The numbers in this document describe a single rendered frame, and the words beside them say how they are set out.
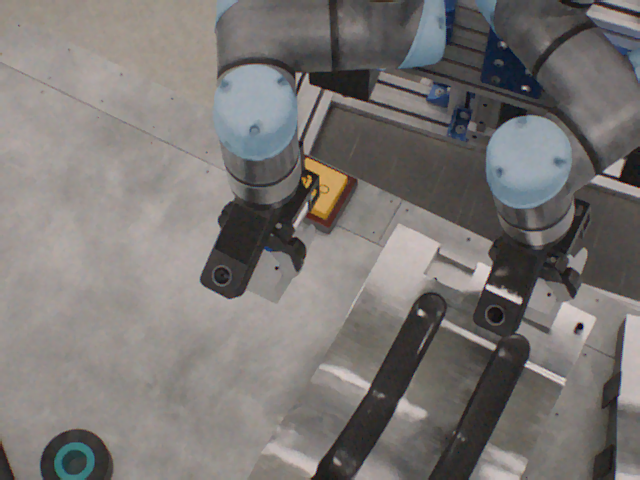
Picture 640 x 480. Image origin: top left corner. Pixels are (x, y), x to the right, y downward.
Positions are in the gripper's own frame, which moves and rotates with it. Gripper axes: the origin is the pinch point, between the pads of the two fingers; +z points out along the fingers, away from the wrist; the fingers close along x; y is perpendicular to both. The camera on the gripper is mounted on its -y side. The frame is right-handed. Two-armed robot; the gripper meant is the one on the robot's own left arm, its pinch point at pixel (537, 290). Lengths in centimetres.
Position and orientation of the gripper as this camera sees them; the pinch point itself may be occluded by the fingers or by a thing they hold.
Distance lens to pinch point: 148.3
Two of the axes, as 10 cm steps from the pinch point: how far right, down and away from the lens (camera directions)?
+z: 2.1, 3.4, 9.2
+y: 4.6, -8.6, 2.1
